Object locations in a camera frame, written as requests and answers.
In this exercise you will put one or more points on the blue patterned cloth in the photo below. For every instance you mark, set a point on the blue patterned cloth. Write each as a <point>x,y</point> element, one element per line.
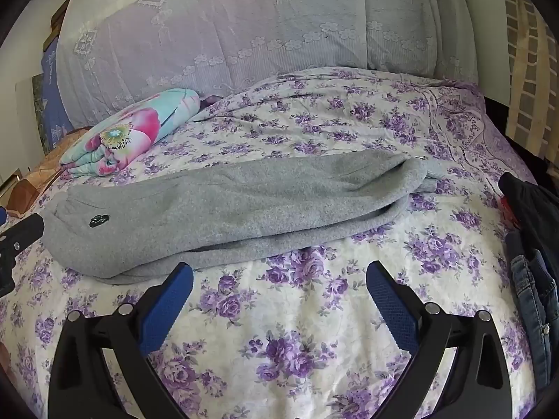
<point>54,96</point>

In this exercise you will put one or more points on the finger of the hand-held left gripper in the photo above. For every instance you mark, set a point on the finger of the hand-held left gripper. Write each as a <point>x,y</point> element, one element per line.
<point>19,233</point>

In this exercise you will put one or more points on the grey knitted sweater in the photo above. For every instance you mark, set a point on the grey knitted sweater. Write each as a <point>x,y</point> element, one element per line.
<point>240,209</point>

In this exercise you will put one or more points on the blue jeans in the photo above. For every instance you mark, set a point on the blue jeans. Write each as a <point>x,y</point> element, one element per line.
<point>535,305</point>

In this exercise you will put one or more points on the purple floral bedsheet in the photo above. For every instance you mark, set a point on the purple floral bedsheet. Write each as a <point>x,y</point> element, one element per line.
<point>305,305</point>

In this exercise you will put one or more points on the folded teal pink floral quilt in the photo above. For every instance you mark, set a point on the folded teal pink floral quilt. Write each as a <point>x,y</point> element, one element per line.
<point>131,131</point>

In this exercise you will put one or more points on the dark clothing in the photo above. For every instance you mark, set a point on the dark clothing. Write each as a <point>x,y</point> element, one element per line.
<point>530,214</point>

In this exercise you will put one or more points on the orange brown pillow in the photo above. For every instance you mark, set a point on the orange brown pillow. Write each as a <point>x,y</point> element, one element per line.
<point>41,174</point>

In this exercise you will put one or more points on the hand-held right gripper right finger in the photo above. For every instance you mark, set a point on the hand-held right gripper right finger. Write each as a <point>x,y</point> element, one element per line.
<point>391,310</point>

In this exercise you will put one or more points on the beige checked curtain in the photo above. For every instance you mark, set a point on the beige checked curtain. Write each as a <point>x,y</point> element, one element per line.
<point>530,74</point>

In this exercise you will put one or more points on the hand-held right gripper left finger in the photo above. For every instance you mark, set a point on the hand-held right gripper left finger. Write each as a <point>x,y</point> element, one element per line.
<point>168,307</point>

